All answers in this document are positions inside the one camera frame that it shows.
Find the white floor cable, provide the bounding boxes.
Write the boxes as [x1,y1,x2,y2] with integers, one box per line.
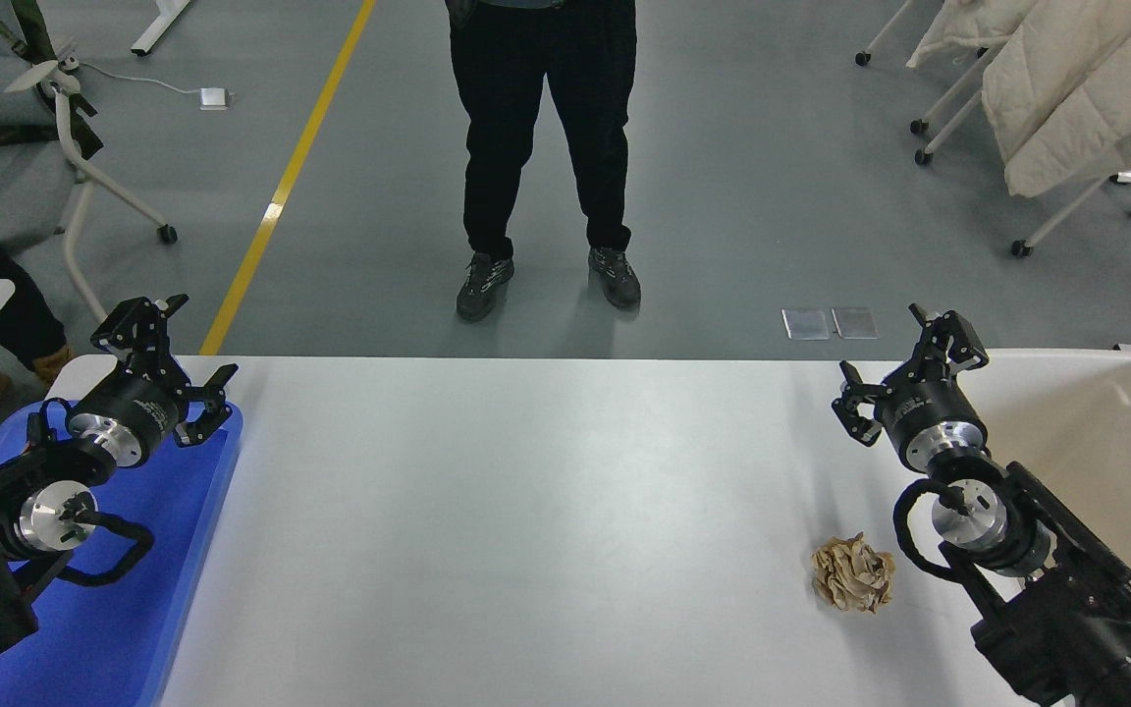
[80,61,205,96]

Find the white desk leg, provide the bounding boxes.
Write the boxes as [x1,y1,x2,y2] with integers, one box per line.
[131,0,191,56]

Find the large pale plastic bin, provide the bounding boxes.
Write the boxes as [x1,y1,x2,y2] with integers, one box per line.
[934,349,1131,679]

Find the dark green jacket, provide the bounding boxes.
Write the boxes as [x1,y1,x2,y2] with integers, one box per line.
[0,0,105,160]

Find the white chair frame with casters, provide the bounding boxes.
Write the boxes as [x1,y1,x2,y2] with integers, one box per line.
[914,90,987,166]
[1009,145,1131,258]
[855,0,989,136]

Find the cream quilted jacket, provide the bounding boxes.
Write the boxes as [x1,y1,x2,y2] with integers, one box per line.
[1004,0,1131,197]
[981,0,1131,164]
[907,0,1043,70]

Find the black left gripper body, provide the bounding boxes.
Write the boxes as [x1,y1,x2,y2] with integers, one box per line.
[75,369,186,462]

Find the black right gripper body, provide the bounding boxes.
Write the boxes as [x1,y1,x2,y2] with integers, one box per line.
[875,378,987,464]

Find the tan paper ball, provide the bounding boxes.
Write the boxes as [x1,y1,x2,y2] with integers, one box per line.
[810,533,896,615]

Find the blue plastic tray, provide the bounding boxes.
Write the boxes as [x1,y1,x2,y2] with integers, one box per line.
[0,401,244,707]

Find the grey office chair white frame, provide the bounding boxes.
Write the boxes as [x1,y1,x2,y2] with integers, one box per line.
[0,0,179,325]

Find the person with grey sneakers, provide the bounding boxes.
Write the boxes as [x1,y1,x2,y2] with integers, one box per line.
[445,0,643,323]

